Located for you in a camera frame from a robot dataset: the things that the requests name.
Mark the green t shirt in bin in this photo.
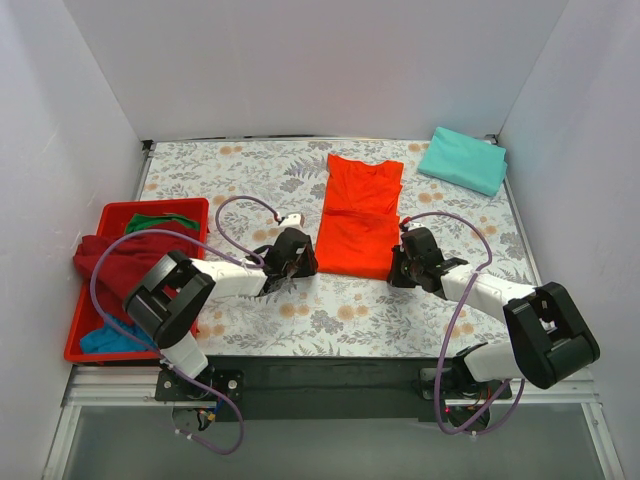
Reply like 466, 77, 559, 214
124, 213, 200, 234

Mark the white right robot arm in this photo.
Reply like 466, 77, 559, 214
387, 227, 600, 398

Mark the dark red t shirt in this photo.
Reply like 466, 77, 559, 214
73, 233, 202, 325

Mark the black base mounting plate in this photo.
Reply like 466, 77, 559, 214
154, 353, 514, 424

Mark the floral patterned table mat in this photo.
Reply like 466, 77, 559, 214
141, 139, 538, 357

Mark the orange t shirt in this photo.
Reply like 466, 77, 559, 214
315, 154, 403, 281

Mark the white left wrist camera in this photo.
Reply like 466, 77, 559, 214
276, 213, 305, 230

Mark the blue t shirt in bin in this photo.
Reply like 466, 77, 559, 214
79, 317, 152, 354

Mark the red plastic bin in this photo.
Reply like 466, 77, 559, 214
64, 197, 209, 364

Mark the folded teal t shirt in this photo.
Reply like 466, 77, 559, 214
417, 127, 507, 197

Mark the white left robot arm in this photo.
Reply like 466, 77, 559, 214
123, 227, 318, 400

